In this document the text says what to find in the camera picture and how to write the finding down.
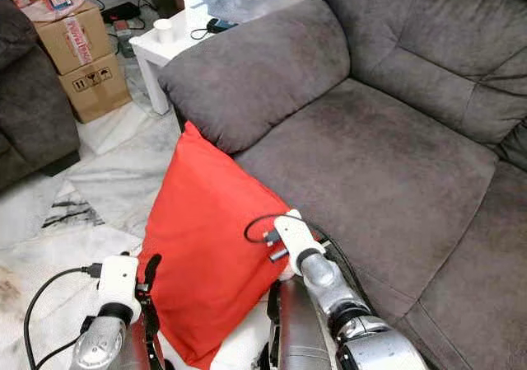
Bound red pillow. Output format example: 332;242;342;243
137;121;293;369

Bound grey two-seat fabric sofa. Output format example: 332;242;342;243
158;0;527;370

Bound silver robot leg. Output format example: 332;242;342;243
259;278;338;370

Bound cardboard box with handling symbols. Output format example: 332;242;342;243
59;50;133;124

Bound white side table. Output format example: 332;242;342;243
129;0;236;115

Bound grey extension power strip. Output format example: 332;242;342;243
113;20;139;59

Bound white cup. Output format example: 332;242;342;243
153;17;176;44

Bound pink round plate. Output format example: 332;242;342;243
21;0;87;23

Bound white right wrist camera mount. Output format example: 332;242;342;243
270;209;329;276

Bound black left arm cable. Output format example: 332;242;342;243
24;263;104;370

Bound black device with cord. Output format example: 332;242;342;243
190;17;238;41

